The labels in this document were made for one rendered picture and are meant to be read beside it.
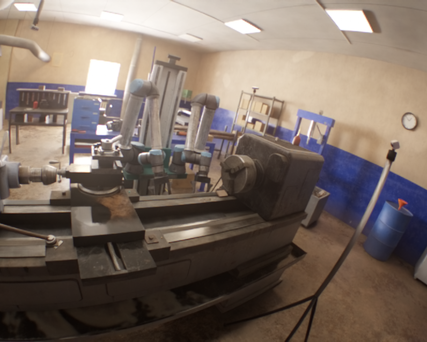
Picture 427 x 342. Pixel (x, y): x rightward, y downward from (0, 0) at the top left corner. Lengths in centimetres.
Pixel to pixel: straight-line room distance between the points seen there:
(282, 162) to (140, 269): 97
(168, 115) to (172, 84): 32
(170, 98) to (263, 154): 116
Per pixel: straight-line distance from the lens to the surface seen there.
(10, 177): 101
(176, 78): 221
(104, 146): 118
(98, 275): 83
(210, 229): 122
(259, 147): 150
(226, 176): 142
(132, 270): 85
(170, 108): 220
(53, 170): 100
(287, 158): 135
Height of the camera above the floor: 151
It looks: 18 degrees down
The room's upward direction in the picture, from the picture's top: 14 degrees clockwise
